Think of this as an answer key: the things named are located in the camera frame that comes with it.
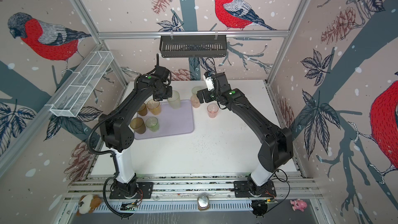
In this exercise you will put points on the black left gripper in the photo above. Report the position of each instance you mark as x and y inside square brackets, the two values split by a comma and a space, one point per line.
[170, 88]

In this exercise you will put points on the bright green glass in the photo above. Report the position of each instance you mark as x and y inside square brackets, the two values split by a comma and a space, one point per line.
[152, 123]

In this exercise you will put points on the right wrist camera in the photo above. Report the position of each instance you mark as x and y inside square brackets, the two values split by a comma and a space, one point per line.
[209, 80]

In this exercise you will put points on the brown textured glass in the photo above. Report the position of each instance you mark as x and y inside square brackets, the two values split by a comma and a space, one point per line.
[142, 111]
[138, 125]

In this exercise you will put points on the pink glass front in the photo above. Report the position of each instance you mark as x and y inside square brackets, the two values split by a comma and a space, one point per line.
[212, 110]

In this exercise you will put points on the pink plush toy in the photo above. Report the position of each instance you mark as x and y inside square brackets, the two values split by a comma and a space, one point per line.
[298, 205]

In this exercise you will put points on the pink glass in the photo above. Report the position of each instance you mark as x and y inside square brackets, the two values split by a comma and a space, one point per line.
[195, 101]
[212, 110]

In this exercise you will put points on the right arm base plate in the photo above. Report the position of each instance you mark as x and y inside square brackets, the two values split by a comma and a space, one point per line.
[248, 189]

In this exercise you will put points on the horizontal aluminium bar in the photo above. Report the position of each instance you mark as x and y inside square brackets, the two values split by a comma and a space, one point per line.
[154, 35]

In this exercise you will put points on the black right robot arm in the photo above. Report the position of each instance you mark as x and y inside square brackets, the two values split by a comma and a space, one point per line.
[276, 143]

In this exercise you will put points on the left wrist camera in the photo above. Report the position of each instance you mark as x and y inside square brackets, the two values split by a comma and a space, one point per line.
[163, 73]

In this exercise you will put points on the pale green far glass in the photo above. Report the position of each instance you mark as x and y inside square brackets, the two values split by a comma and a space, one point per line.
[196, 89]

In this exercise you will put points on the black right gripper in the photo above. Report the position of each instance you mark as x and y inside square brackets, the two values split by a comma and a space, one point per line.
[207, 93]

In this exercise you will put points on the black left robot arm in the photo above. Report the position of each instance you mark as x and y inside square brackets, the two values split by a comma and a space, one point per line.
[116, 131]

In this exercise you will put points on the lilac plastic tray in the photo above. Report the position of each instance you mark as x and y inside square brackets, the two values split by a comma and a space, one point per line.
[171, 121]

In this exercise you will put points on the plush guinea pig toy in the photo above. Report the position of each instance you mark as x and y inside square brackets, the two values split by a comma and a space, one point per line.
[88, 203]

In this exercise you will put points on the black hanging wire basket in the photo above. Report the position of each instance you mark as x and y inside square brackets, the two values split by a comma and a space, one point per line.
[196, 46]

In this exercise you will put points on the amber yellow glass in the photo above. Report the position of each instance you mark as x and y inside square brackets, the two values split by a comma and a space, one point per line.
[154, 107]

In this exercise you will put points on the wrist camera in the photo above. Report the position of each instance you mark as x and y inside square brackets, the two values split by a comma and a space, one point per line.
[209, 80]
[163, 73]

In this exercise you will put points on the white wire mesh shelf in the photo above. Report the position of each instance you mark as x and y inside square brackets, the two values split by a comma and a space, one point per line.
[74, 97]

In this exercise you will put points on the silver round object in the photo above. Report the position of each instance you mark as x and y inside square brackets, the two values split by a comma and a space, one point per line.
[203, 202]

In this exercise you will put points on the pale green large glass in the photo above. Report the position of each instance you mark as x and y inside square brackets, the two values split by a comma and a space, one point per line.
[174, 100]

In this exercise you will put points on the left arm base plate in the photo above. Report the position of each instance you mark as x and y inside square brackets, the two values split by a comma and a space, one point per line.
[137, 190]

